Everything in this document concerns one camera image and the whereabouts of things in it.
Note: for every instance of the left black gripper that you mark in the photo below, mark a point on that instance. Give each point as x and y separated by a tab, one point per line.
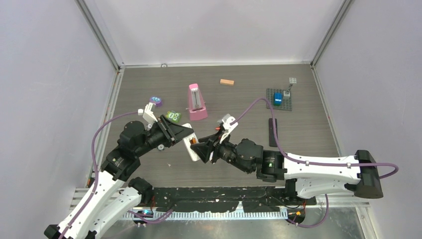
172	132

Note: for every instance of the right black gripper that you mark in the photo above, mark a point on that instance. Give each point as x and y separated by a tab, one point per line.
203	150

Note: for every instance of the white remote control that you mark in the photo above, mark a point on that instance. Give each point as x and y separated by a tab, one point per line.
194	156

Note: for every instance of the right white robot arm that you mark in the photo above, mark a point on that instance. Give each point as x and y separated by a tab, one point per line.
304	176

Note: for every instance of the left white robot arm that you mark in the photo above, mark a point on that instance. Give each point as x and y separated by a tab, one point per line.
113	192

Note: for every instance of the green monster toy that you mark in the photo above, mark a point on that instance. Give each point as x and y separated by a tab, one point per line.
174	116

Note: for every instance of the pink metronome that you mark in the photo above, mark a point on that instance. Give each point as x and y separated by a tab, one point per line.
196	105

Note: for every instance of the purple round toy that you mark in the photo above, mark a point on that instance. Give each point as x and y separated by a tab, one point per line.
156	100

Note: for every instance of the wooden block far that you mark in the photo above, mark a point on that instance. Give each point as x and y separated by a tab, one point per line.
226	82

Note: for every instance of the black flat bar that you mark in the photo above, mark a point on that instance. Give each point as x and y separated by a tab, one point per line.
273	130

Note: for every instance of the blue lego brick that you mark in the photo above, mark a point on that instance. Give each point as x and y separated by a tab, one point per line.
277	98

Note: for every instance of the grey lego baseplate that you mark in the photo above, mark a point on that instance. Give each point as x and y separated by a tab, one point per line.
286	105

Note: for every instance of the grey lego tower piece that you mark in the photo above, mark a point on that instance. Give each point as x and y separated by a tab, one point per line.
287	92

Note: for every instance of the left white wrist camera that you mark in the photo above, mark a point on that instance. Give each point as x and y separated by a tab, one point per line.
148	114

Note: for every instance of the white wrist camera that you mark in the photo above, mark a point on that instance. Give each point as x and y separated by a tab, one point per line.
148	114
229	123

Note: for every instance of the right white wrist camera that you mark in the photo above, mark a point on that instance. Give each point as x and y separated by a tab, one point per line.
229	123

